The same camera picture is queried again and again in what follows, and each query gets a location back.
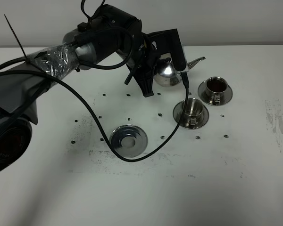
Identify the round steel teapot coaster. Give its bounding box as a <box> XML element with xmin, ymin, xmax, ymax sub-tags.
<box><xmin>109</xmin><ymin>124</ymin><xmax>148</xmax><ymax>158</ymax></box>

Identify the black cable tie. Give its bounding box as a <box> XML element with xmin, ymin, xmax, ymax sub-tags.
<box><xmin>4</xmin><ymin>14</ymin><xmax>28</xmax><ymax>61</ymax></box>

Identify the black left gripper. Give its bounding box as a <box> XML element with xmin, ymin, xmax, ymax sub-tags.
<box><xmin>77</xmin><ymin>4</ymin><xmax>156</xmax><ymax>97</ymax></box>

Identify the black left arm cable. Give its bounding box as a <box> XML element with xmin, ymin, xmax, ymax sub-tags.
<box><xmin>0</xmin><ymin>0</ymin><xmax>189</xmax><ymax>162</ymax></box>

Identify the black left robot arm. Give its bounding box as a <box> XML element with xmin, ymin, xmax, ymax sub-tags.
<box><xmin>0</xmin><ymin>3</ymin><xmax>153</xmax><ymax>172</ymax></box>

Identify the near stainless steel teacup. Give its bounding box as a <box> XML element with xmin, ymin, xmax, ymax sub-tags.
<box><xmin>184</xmin><ymin>98</ymin><xmax>203</xmax><ymax>117</ymax></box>

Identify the stainless steel teacup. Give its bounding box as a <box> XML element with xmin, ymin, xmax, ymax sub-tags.
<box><xmin>206</xmin><ymin>77</ymin><xmax>228</xmax><ymax>93</ymax></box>
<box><xmin>184</xmin><ymin>98</ymin><xmax>203</xmax><ymax>117</ymax></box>

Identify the stainless steel teapot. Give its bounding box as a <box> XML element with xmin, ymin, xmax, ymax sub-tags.
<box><xmin>154</xmin><ymin>44</ymin><xmax>206</xmax><ymax>87</ymax></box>

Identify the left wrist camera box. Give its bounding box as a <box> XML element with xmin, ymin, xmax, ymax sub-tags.
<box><xmin>147</xmin><ymin>29</ymin><xmax>187</xmax><ymax>72</ymax></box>

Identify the far stainless steel teacup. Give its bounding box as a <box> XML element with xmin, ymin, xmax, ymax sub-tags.
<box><xmin>206</xmin><ymin>77</ymin><xmax>228</xmax><ymax>93</ymax></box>

